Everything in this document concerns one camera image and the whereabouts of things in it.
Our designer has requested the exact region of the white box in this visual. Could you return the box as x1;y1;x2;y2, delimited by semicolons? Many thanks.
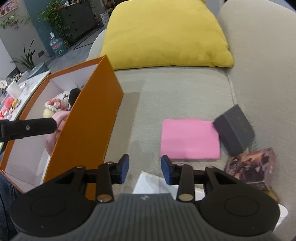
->
132;171;206;201

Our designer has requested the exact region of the pink notebook wallet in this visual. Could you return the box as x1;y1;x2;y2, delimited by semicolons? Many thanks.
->
159;119;220;160

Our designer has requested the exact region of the crochet bunny doll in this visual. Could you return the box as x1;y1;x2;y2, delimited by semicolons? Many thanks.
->
43;90;70;118

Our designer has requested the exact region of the grey gift box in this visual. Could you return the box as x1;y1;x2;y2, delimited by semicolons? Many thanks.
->
213;104;255;156

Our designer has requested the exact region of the black white dog plush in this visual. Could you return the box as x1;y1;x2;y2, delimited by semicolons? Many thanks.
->
68;88;81;107

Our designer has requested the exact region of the dark illustrated card box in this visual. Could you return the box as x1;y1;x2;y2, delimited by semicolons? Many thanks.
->
224;148;276;191

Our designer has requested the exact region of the brown cardboard box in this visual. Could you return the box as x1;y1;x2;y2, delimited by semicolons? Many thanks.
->
263;188;280;203

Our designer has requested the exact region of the white blue card packet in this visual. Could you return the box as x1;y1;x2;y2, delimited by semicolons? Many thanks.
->
274;204;288;230

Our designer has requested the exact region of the orange cardboard box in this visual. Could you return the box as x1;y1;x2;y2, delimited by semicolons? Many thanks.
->
1;56;123;193

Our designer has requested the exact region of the white marble side table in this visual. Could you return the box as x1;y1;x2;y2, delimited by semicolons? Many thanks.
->
1;64;50;121

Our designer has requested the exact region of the potted spiky plant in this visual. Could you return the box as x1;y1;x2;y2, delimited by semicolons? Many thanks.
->
11;39;36;70

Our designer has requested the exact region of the water bottle jug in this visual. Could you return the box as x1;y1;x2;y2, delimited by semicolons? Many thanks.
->
50;32;67;57

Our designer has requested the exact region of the person leg in jeans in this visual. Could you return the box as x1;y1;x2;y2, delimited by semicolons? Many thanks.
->
0;174;19;241

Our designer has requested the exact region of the green trailing plant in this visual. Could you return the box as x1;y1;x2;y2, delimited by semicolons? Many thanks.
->
1;1;71;46

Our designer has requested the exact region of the dark grey cabinet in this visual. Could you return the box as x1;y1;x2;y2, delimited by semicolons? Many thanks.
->
59;1;98;46

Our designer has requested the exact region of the yellow cushion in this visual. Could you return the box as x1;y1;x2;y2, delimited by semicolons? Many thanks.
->
101;1;234;70

